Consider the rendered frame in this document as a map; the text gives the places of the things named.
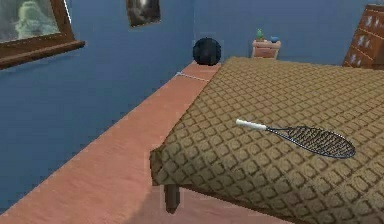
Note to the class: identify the black ball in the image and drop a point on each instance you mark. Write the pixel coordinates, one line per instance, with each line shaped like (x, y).
(207, 51)

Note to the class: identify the brown quilted bed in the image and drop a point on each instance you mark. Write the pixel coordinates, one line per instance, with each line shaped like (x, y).
(273, 110)

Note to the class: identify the brown framed window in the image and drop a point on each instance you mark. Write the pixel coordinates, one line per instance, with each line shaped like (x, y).
(31, 28)

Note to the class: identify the small green plant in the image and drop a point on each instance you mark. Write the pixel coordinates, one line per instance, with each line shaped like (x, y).
(259, 34)

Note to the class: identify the dark framed wall picture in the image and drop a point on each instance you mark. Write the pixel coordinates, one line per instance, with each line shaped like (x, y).
(143, 12)

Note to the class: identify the small blue bowl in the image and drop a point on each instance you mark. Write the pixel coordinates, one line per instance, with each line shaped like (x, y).
(274, 39)

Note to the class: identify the brown chest of drawers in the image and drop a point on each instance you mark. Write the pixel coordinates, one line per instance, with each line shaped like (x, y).
(366, 38)

